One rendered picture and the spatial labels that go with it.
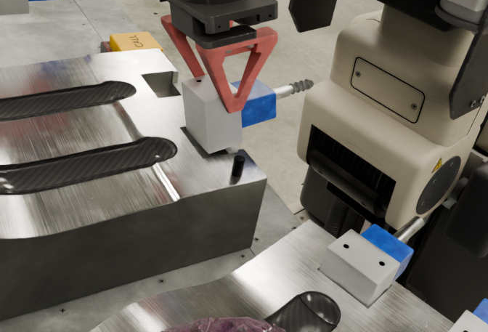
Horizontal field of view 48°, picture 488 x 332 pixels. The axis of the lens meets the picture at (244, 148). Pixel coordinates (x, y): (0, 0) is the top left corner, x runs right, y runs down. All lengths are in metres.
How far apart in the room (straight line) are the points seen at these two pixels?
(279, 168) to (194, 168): 1.54
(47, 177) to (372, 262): 0.28
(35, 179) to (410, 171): 0.49
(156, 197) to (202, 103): 0.09
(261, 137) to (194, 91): 1.68
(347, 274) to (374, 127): 0.38
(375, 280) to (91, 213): 0.23
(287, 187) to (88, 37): 1.19
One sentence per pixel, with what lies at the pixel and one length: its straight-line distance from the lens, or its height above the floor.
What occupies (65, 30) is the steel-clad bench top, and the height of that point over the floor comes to 0.80.
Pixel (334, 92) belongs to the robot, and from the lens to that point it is 0.85.
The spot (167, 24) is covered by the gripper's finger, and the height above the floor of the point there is 0.99.
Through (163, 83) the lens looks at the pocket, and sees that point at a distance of 0.65.
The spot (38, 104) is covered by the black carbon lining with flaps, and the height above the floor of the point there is 0.88.
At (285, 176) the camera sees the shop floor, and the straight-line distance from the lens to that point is 1.99.
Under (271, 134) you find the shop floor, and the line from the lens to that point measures 2.20.
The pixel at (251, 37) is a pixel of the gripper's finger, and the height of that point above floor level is 1.01.
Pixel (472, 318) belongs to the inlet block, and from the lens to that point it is 0.46.
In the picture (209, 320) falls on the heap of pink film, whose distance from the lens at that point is 0.36.
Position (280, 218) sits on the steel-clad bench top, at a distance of 0.60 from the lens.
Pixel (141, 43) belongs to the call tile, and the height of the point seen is 0.84.
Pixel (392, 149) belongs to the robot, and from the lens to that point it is 0.79.
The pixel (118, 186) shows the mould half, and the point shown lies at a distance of 0.48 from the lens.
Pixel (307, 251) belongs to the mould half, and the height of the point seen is 0.86.
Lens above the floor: 1.19
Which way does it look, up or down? 35 degrees down
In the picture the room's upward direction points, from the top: 11 degrees clockwise
